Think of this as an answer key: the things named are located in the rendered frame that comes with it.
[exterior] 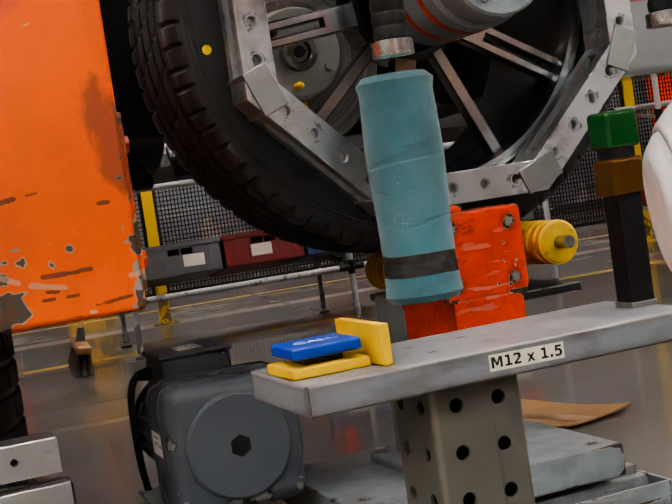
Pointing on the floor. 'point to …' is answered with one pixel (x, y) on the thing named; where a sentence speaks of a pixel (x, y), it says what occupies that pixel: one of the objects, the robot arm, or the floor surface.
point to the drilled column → (465, 445)
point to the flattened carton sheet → (566, 412)
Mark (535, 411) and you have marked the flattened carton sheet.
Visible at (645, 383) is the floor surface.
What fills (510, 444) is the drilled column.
